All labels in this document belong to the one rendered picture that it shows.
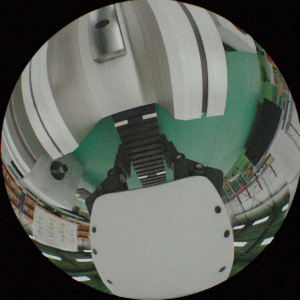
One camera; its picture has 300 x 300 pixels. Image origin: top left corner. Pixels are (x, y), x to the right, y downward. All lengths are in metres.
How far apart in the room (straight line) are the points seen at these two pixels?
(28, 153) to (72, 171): 0.09
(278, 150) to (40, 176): 0.59
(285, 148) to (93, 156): 0.56
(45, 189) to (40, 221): 2.83
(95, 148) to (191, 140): 0.17
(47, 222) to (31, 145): 2.91
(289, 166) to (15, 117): 0.62
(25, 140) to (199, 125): 0.26
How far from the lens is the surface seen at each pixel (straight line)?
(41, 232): 3.04
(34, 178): 0.16
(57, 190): 0.17
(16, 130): 0.17
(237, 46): 0.17
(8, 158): 0.40
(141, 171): 0.15
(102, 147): 0.15
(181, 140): 0.16
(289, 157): 0.45
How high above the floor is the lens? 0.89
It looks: 49 degrees down
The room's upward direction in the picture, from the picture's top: 167 degrees clockwise
